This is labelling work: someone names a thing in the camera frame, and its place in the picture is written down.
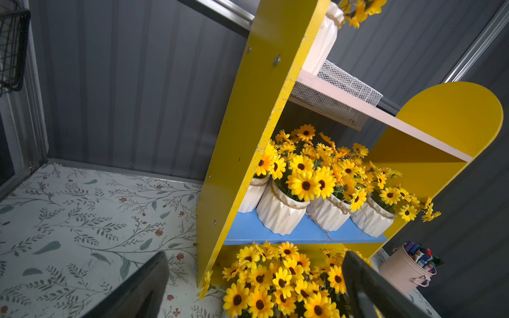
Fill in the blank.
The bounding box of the black wire wall basket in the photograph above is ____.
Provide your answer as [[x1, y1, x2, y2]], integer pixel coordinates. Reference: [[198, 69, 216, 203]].
[[1, 0, 31, 95]]

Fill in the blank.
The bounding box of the white mesh desk tray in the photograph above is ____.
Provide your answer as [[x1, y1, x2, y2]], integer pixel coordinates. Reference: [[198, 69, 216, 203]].
[[290, 60, 391, 131]]

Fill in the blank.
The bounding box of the yellow wooden shelf unit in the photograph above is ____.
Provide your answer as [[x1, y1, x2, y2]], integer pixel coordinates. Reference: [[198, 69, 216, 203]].
[[197, 1, 504, 284]]

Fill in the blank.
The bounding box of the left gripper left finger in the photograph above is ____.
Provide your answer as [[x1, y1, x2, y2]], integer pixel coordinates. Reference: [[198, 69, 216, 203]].
[[84, 252, 169, 317]]

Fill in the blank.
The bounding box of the floral patterned table mat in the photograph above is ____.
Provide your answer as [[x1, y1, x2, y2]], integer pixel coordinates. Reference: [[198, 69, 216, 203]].
[[0, 162, 442, 318]]

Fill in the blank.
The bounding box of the pink bucket with pens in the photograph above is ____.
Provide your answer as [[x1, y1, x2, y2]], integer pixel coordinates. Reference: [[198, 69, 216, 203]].
[[379, 241, 444, 295]]

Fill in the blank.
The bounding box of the shelf sunflower pot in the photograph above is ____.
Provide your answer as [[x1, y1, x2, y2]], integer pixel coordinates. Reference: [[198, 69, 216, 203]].
[[302, 0, 387, 76], [197, 242, 320, 317], [308, 132, 368, 232], [256, 151, 337, 235], [344, 164, 441, 237], [303, 249, 353, 317], [239, 140, 278, 213]]

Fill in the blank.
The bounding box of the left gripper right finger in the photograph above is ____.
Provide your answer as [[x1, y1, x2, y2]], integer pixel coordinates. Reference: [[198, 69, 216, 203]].
[[342, 251, 429, 318]]

